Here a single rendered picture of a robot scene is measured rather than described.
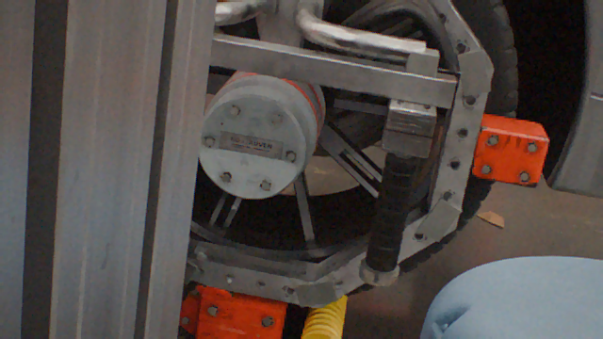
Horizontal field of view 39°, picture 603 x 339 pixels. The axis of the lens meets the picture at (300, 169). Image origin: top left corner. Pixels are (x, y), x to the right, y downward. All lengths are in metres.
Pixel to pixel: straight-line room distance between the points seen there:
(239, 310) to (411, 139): 0.45
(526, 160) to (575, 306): 0.82
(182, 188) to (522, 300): 0.19
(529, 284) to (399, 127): 0.57
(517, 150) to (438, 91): 0.25
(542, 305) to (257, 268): 0.92
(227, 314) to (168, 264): 1.09
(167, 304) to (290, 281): 1.05
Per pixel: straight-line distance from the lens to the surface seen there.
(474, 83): 1.10
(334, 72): 0.91
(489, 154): 1.13
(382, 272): 0.94
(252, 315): 1.24
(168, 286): 0.16
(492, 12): 1.17
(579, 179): 1.39
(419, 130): 0.89
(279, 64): 0.91
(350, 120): 1.45
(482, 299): 0.31
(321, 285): 1.21
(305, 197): 1.27
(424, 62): 0.90
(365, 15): 0.99
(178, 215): 0.16
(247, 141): 0.99
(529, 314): 0.31
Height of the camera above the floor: 1.18
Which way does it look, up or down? 20 degrees down
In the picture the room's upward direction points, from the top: 9 degrees clockwise
